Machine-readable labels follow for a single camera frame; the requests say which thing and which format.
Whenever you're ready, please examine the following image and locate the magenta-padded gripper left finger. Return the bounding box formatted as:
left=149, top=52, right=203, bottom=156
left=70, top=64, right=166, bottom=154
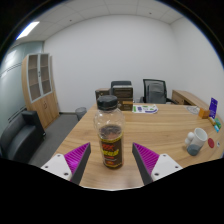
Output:
left=40, top=142, right=92, bottom=185

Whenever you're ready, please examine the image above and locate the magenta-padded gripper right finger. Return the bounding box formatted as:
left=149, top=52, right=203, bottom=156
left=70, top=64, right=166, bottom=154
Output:
left=132, top=142, right=184, bottom=185

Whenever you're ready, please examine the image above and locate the clear black-capped drink bottle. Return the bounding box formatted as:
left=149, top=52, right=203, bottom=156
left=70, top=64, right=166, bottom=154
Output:
left=93, top=94, right=126, bottom=169

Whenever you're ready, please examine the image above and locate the grey waste bin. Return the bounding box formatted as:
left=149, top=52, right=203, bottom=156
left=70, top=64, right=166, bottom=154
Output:
left=74, top=106, right=88, bottom=121

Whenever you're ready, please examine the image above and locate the white and green leaflet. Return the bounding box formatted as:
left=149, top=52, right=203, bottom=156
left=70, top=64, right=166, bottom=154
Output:
left=132, top=103, right=159, bottom=115

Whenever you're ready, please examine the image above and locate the white and grey mug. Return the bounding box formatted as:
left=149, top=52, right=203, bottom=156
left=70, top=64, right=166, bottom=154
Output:
left=184, top=127, right=209, bottom=157

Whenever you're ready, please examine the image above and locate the tan cardboard box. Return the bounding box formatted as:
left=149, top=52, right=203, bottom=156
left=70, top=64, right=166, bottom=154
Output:
left=117, top=99, right=134, bottom=112

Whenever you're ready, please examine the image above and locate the black leather sofa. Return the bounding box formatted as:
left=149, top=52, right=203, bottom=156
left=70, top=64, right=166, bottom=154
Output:
left=0, top=109, right=47, bottom=164

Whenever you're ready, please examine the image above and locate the wooden shelf cabinet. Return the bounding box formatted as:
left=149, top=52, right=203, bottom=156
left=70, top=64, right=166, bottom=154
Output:
left=21, top=53, right=60, bottom=130

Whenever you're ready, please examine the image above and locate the clear round plastic lid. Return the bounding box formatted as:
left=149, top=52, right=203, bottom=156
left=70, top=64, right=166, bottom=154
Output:
left=185, top=105, right=201, bottom=115

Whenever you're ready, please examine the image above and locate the black grey-backed office chair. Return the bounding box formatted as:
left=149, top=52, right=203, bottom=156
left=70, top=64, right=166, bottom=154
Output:
left=139, top=78, right=176, bottom=105

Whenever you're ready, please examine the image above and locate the dark brown cardboard box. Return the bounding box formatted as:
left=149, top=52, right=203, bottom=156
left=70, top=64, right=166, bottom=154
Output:
left=111, top=85, right=135, bottom=101

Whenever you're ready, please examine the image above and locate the small brown cardboard box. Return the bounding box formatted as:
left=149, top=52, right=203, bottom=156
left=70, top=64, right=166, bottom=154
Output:
left=94, top=87, right=111, bottom=102

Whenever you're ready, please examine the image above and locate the orange-brown wooden box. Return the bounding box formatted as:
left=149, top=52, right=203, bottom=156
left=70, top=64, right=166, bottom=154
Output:
left=198, top=107, right=211, bottom=120

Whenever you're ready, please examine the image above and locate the wooden side desk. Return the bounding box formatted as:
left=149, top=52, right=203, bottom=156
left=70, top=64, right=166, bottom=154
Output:
left=171, top=89, right=210, bottom=111

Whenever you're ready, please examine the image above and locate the purple upright card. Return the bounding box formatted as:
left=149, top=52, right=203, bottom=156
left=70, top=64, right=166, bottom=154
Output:
left=208, top=97, right=219, bottom=120

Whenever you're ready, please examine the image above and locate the rectangular ceiling light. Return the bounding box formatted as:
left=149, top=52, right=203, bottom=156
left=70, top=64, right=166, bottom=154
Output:
left=15, top=21, right=40, bottom=41

